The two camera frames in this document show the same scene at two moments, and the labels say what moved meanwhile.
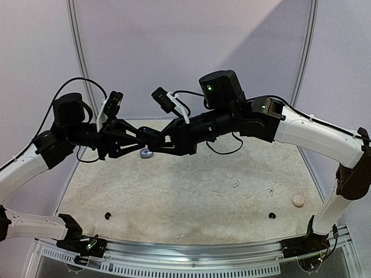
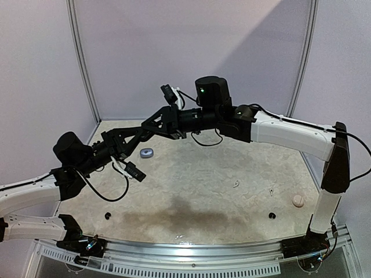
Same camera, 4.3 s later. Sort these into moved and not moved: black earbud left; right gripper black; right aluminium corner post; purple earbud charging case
Moved: right gripper black
Not moved: black earbud left; right aluminium corner post; purple earbud charging case
